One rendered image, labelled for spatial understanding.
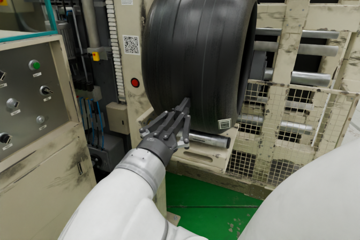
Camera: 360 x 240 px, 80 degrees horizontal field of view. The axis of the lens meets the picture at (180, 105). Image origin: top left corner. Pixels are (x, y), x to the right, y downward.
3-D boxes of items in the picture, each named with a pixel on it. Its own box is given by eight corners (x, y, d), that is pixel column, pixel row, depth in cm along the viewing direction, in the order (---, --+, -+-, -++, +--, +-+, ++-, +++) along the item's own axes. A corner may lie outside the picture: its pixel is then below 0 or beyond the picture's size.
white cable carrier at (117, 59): (119, 100, 102) (103, -14, 81) (125, 96, 106) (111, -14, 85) (126, 102, 100) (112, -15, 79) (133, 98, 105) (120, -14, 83)
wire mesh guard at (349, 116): (179, 162, 159) (179, 70, 128) (180, 160, 160) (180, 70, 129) (317, 201, 128) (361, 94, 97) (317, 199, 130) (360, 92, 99)
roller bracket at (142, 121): (136, 140, 90) (134, 120, 86) (174, 102, 123) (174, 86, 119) (143, 142, 89) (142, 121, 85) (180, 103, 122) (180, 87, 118)
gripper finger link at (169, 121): (159, 149, 50) (154, 147, 50) (177, 120, 58) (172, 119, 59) (157, 136, 47) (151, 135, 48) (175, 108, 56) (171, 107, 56)
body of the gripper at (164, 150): (164, 154, 40) (182, 124, 47) (126, 144, 43) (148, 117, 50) (167, 179, 45) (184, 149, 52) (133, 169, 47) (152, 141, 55)
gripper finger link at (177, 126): (160, 137, 47) (166, 138, 47) (181, 109, 56) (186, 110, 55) (163, 149, 49) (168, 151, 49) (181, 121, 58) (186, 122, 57)
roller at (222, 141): (151, 126, 95) (146, 132, 92) (150, 117, 93) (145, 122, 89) (230, 144, 83) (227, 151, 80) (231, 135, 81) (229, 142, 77)
